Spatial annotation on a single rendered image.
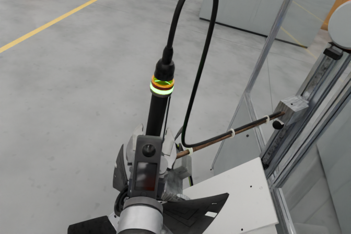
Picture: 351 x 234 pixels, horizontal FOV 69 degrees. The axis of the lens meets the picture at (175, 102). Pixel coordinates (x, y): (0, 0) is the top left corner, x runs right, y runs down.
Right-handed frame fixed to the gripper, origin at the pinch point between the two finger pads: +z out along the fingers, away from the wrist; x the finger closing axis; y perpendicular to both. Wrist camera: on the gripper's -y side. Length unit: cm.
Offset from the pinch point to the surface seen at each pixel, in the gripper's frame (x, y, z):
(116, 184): -12, 67, 27
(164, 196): 9, 50, 14
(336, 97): 70, 7, 40
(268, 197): 43, 31, 6
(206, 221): 18.2, 24.1, -8.3
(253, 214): 39, 36, 2
